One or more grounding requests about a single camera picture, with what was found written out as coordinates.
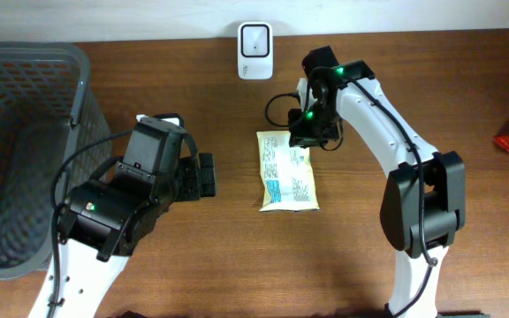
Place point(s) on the grey plastic mesh basket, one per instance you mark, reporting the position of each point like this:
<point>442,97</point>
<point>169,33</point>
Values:
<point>53,135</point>

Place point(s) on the white barcode scanner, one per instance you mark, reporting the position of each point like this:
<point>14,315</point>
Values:
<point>255,50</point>

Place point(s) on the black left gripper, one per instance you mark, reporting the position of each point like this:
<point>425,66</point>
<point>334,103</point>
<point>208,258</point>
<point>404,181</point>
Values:
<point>193,188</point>

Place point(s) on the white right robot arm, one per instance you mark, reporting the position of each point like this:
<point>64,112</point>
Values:
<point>424,203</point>

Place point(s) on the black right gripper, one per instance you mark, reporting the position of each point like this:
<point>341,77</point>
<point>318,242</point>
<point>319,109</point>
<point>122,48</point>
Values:
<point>304,137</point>

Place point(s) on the beige wet wipes pack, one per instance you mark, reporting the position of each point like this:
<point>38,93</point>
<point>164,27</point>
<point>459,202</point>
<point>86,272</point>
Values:
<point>286,173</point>

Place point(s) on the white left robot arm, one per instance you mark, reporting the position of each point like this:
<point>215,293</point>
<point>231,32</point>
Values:
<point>95,229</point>

